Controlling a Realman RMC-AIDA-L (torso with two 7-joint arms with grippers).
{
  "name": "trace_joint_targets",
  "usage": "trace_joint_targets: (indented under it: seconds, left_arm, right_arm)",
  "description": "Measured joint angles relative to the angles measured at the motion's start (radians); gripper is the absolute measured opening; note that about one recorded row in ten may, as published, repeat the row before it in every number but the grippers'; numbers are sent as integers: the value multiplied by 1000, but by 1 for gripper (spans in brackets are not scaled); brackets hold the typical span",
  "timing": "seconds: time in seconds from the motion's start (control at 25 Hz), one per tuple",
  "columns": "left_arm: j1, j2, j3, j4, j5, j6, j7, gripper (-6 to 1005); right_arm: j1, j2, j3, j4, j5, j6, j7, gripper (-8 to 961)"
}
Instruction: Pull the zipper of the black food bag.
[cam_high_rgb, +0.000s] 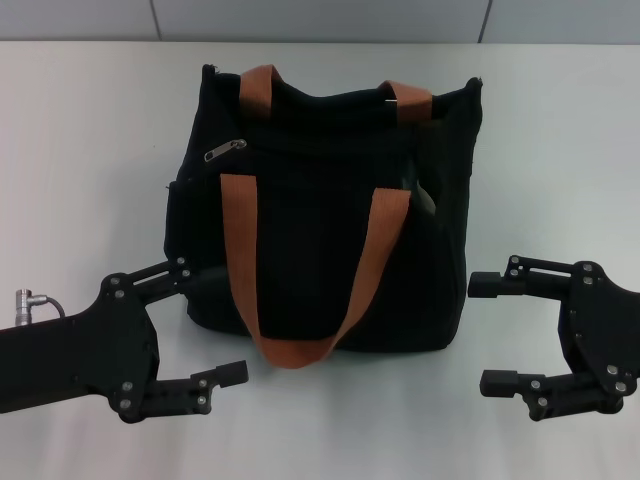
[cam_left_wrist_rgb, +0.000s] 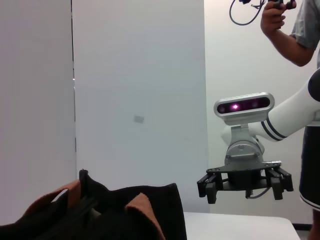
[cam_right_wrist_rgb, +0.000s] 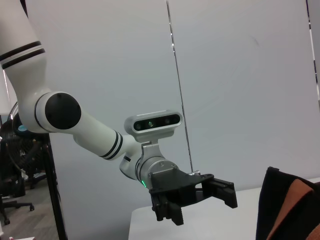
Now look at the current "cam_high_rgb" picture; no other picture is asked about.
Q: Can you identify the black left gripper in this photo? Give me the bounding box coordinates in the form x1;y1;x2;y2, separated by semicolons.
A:
0;256;250;426

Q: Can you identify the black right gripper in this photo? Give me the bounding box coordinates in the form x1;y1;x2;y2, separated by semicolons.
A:
467;254;640;424

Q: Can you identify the black bag with orange handles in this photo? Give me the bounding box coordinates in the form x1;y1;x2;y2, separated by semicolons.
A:
162;62;485;371

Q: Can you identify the silver metal zipper pull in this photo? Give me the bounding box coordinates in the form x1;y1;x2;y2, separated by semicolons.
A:
202;138;248;164

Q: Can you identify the left gripper cable with connector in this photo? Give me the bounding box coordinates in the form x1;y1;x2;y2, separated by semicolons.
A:
13;287;68;327

